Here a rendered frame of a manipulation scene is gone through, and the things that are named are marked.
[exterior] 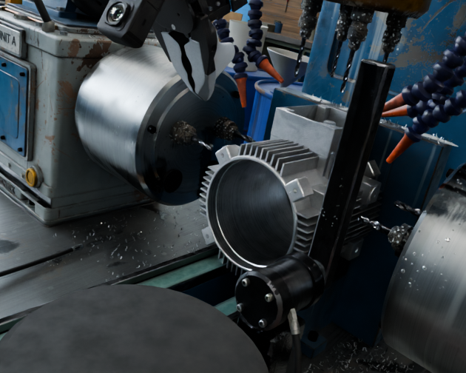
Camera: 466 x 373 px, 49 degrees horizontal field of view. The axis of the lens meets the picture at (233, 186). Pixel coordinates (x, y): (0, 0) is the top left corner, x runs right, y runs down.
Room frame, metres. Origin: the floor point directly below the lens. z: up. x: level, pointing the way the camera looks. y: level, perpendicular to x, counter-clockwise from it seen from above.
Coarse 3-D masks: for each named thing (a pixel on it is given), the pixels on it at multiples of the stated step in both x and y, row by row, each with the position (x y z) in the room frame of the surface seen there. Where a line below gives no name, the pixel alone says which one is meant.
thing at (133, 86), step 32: (96, 64) 0.89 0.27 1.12; (128, 64) 0.84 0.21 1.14; (160, 64) 0.82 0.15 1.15; (96, 96) 0.82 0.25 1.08; (128, 96) 0.78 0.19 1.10; (160, 96) 0.76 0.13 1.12; (192, 96) 0.80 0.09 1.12; (224, 96) 0.86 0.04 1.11; (96, 128) 0.80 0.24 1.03; (128, 128) 0.75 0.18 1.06; (160, 128) 0.76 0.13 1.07; (192, 128) 0.77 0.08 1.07; (224, 128) 0.84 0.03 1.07; (96, 160) 0.84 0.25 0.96; (128, 160) 0.75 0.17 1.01; (160, 160) 0.76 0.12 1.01; (192, 160) 0.82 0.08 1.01; (160, 192) 0.78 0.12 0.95; (192, 192) 0.84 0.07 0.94
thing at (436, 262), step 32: (448, 192) 0.50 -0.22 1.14; (416, 224) 0.48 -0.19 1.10; (448, 224) 0.47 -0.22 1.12; (416, 256) 0.46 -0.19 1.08; (448, 256) 0.45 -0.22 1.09; (416, 288) 0.45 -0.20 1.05; (448, 288) 0.43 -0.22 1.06; (384, 320) 0.47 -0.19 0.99; (416, 320) 0.44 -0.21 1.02; (448, 320) 0.42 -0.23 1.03; (416, 352) 0.45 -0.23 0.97; (448, 352) 0.42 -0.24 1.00
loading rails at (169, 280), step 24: (168, 264) 0.60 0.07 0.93; (192, 264) 0.63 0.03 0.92; (216, 264) 0.64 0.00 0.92; (168, 288) 0.56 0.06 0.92; (192, 288) 0.60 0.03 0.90; (216, 288) 0.64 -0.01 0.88; (336, 288) 0.71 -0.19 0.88; (24, 312) 0.45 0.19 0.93; (312, 312) 0.67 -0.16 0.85; (0, 336) 0.42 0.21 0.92; (312, 336) 0.64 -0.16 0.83
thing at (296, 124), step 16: (288, 112) 0.70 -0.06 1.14; (304, 112) 0.76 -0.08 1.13; (320, 112) 0.78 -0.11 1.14; (336, 112) 0.78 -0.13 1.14; (272, 128) 0.71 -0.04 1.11; (288, 128) 0.69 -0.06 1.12; (304, 128) 0.68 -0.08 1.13; (320, 128) 0.66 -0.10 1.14; (336, 128) 0.66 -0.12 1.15; (304, 144) 0.67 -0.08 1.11; (320, 144) 0.66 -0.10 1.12; (336, 144) 0.66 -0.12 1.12; (320, 160) 0.65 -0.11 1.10
